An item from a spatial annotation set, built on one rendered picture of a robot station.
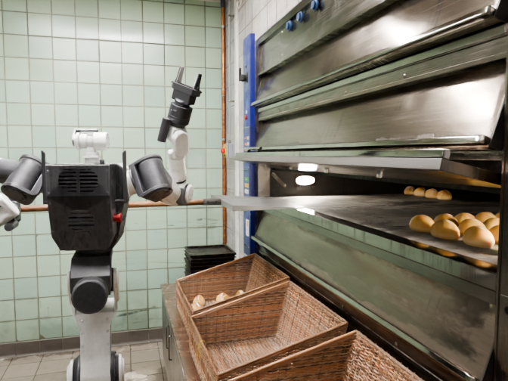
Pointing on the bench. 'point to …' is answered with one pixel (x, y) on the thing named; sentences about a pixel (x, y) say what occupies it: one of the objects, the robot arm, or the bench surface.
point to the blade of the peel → (237, 203)
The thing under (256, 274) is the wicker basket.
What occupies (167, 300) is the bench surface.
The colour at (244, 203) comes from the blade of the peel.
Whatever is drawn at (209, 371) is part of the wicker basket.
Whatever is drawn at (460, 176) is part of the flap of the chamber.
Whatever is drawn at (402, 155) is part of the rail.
